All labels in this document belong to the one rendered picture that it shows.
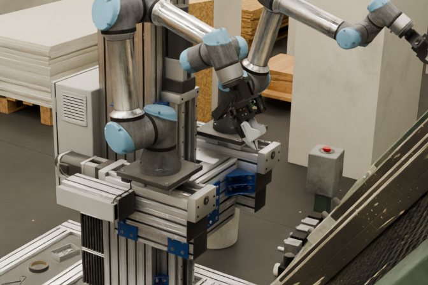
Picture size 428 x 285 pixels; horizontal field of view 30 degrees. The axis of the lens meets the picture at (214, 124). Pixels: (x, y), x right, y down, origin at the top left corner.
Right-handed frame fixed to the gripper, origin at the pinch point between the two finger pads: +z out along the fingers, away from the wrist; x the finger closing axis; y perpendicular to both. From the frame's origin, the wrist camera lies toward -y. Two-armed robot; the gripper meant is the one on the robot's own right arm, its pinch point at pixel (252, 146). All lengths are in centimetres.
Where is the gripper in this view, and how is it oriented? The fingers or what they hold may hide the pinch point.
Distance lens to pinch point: 233.4
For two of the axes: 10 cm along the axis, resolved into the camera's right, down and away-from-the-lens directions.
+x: 5.3, -2.9, 8.0
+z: 3.7, 9.3, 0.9
